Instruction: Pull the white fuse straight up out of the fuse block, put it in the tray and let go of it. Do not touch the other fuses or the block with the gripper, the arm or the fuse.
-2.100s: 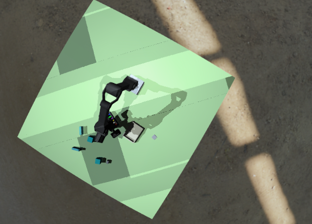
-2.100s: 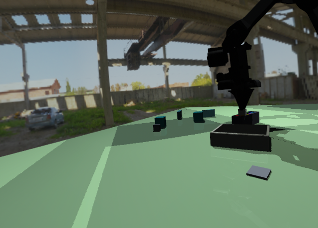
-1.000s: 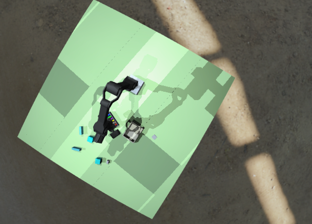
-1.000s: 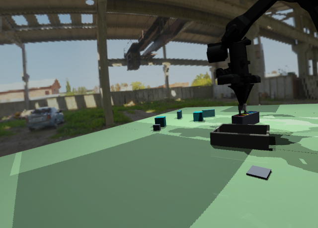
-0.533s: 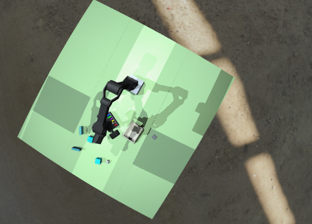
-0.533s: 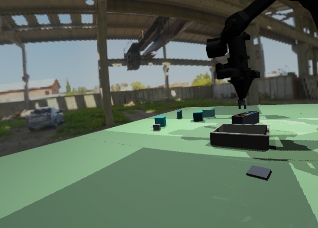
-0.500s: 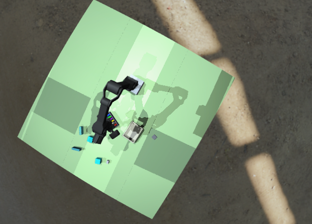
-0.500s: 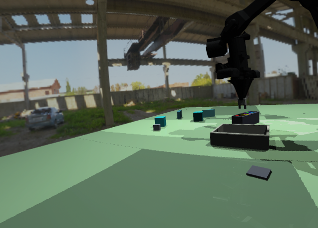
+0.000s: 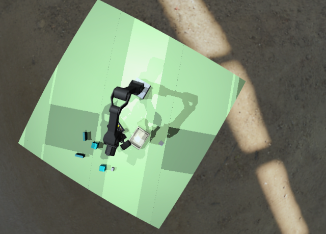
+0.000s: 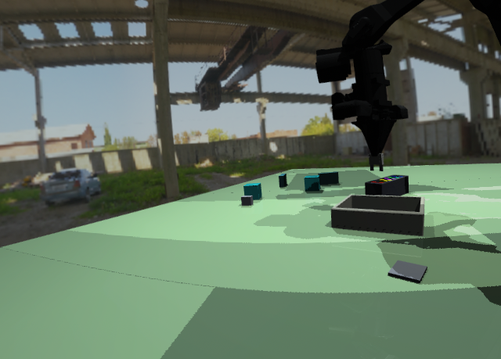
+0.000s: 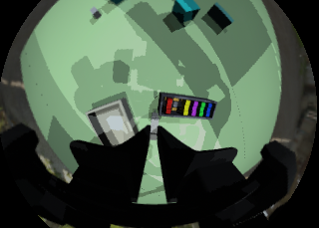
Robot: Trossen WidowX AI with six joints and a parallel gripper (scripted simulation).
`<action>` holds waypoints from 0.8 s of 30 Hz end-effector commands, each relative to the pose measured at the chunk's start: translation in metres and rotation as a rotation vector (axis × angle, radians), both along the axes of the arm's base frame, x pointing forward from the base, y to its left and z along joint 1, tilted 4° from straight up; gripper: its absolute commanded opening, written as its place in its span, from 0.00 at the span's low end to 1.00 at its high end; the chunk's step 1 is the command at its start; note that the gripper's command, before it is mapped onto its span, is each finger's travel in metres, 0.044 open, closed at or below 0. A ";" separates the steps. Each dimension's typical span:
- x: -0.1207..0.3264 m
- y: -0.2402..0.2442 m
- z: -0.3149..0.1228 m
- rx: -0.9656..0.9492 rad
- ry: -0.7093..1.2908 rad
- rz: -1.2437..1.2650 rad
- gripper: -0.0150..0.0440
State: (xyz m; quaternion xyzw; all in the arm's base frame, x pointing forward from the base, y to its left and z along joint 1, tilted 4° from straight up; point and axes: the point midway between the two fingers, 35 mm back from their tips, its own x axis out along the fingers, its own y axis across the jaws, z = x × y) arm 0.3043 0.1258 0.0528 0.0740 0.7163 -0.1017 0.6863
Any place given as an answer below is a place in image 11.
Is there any yellow fuse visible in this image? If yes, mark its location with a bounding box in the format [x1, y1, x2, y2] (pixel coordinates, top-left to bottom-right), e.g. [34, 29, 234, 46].
[180, 100, 190, 115]

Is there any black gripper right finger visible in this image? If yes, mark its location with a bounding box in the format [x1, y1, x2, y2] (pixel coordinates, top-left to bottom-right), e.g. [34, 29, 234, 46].
[159, 125, 238, 203]

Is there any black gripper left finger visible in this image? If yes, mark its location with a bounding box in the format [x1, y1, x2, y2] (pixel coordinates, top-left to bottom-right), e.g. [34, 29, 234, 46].
[69, 125, 152, 203]

